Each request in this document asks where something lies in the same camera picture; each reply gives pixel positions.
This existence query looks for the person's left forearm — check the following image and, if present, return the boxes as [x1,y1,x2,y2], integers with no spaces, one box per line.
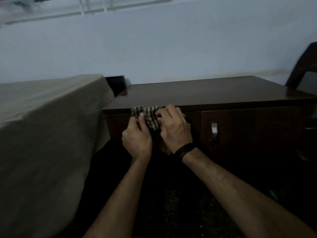
[83,155,152,238]

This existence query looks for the black wristband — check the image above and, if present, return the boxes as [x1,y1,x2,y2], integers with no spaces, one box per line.
[174,143,196,161]

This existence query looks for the beige cloth cover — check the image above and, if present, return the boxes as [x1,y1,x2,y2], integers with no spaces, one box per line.
[0,74,115,238]

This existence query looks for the dark chair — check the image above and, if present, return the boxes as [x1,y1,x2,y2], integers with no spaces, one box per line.
[285,41,317,90]

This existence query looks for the dark brown wooden cabinet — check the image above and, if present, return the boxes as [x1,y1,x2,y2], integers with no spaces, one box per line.
[102,76,317,171]

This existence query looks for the person's right hand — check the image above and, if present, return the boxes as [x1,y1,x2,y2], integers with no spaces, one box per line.
[155,104,193,154]

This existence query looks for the white wall rack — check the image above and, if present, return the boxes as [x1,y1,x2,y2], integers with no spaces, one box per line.
[0,0,172,25]

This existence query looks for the checkered cloth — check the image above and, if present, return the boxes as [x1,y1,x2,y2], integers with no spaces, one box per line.
[131,106,164,131]

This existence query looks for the person's left hand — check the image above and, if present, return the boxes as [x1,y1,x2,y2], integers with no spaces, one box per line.
[122,112,153,161]

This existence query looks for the person's right forearm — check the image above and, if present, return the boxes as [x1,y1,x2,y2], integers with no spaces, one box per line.
[182,148,317,238]

